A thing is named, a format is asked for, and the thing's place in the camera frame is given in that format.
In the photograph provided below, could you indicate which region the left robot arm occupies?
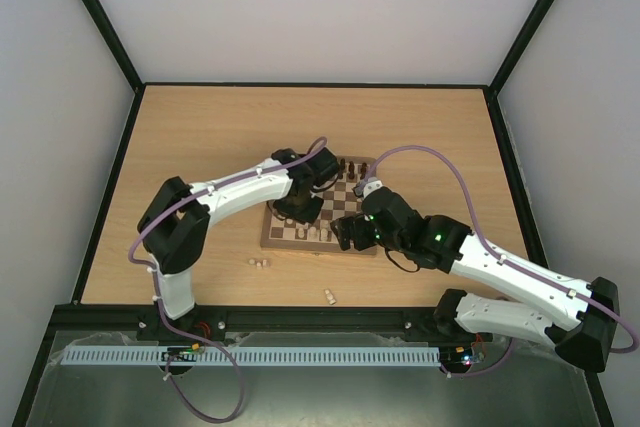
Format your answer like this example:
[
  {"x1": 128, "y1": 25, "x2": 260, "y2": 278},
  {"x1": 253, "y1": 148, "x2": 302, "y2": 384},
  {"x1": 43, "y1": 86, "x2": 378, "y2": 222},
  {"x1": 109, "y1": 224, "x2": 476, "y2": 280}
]
[{"x1": 129, "y1": 137, "x2": 340, "y2": 320}]

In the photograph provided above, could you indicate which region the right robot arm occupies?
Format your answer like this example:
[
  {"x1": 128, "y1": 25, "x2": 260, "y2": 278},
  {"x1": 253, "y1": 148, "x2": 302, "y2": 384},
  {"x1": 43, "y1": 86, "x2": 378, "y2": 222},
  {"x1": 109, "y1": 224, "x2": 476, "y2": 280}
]
[{"x1": 331, "y1": 214, "x2": 619, "y2": 373}]

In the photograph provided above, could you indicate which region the wooden chess board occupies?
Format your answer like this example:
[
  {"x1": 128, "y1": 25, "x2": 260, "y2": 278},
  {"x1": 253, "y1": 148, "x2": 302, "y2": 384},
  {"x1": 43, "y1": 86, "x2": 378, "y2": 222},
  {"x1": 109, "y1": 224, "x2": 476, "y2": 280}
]
[{"x1": 260, "y1": 156, "x2": 377, "y2": 257}]

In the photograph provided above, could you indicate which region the lying light chess piece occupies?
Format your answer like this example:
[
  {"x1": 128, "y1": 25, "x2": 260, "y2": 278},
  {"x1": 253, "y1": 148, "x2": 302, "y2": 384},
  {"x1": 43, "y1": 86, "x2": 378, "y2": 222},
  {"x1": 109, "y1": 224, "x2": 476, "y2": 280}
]
[{"x1": 324, "y1": 289, "x2": 336, "y2": 305}]

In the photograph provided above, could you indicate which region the black aluminium frame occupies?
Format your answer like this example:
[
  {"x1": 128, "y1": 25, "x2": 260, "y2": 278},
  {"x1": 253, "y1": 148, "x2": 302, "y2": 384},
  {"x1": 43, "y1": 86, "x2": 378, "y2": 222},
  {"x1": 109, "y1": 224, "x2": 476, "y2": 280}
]
[{"x1": 9, "y1": 0, "x2": 616, "y2": 427}]

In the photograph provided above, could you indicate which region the white slotted cable duct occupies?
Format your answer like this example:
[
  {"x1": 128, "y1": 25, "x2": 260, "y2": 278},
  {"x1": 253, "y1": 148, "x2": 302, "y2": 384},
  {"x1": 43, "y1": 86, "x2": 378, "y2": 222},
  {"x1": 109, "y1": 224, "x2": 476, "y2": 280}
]
[{"x1": 61, "y1": 346, "x2": 440, "y2": 367}]

